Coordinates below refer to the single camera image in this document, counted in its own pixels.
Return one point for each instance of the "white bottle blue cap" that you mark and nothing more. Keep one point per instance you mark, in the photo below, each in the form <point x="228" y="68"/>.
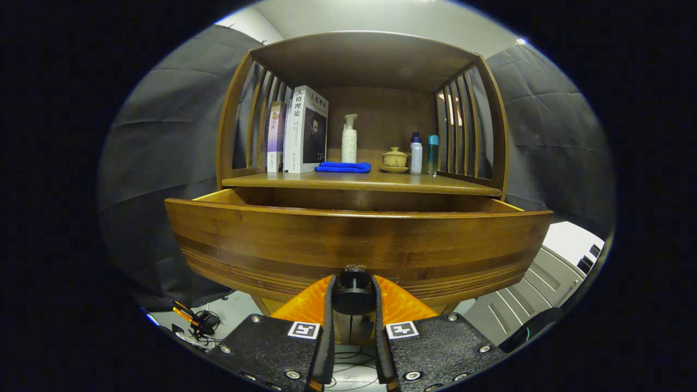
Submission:
<point x="416" y="158"/>

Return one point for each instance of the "yellow lidded teacup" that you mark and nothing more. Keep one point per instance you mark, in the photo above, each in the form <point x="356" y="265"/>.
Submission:
<point x="394" y="159"/>

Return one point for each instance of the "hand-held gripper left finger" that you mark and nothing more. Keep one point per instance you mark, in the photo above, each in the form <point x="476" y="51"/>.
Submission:
<point x="328" y="348"/>

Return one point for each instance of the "teal slim bottle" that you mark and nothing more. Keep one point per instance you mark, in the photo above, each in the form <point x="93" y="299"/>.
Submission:
<point x="432" y="158"/>

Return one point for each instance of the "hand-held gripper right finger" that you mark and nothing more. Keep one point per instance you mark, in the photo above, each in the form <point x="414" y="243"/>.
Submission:
<point x="379" y="348"/>

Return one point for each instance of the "white pump bottle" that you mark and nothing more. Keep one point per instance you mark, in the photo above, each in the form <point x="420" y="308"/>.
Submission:
<point x="349" y="147"/>

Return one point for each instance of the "blue folded cloth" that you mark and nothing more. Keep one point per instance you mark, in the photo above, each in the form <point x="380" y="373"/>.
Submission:
<point x="343" y="167"/>

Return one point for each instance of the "wooden countertop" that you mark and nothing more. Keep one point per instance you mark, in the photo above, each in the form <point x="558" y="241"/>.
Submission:
<point x="354" y="181"/>

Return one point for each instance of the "dark rounded object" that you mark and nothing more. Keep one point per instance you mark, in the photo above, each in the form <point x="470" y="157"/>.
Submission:
<point x="533" y="326"/>

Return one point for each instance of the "white box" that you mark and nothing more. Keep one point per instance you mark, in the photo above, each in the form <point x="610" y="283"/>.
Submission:
<point x="566" y="239"/>

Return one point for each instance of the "orange black tool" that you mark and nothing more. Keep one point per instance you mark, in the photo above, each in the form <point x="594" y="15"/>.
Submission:
<point x="188" y="316"/>

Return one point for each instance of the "thick white book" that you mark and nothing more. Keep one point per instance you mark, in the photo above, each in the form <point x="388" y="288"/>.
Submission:
<point x="297" y="136"/>

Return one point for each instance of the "thin purple book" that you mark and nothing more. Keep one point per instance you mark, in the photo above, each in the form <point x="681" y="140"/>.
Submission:
<point x="275" y="136"/>

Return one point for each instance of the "wooden drawer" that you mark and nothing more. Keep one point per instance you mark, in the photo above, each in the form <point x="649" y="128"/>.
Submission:
<point x="354" y="239"/>

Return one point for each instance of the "wooden cabinet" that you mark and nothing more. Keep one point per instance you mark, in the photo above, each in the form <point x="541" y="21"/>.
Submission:
<point x="370" y="60"/>

